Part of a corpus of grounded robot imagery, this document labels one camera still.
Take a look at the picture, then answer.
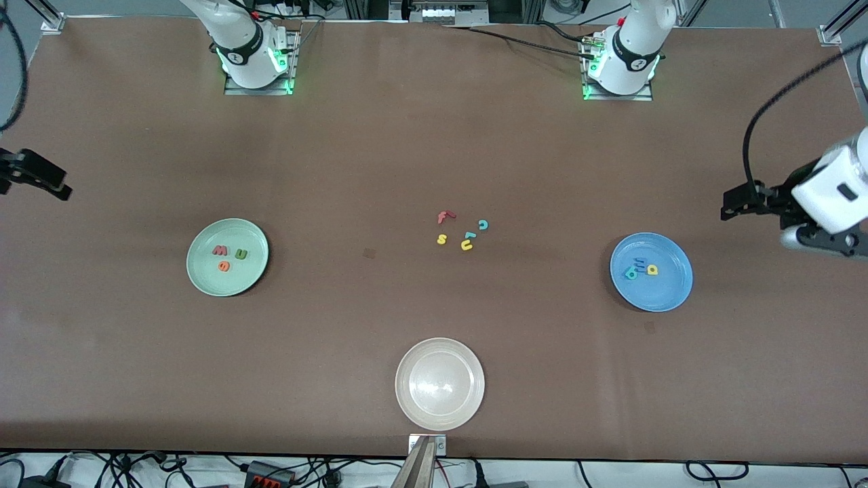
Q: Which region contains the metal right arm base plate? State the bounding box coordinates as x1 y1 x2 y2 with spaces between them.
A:
224 27 300 96

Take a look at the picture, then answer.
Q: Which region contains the black cable on table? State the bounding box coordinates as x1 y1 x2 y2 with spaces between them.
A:
468 26 601 60

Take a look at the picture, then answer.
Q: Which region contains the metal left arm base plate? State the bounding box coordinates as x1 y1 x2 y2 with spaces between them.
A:
582 30 654 102

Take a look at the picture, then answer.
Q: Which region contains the blue plate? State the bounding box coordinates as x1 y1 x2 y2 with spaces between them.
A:
610 232 694 312

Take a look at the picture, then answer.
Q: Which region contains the beige plate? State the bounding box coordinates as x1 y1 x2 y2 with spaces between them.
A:
395 338 486 432

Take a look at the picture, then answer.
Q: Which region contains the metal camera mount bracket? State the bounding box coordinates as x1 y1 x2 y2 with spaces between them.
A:
390 434 448 488

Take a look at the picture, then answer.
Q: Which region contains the black red power strip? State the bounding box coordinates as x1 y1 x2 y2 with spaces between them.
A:
244 461 297 488

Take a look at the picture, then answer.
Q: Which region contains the white connector box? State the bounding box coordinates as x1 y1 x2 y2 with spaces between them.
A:
410 0 490 26

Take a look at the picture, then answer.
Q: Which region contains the green plate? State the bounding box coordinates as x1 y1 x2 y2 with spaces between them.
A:
186 218 269 297

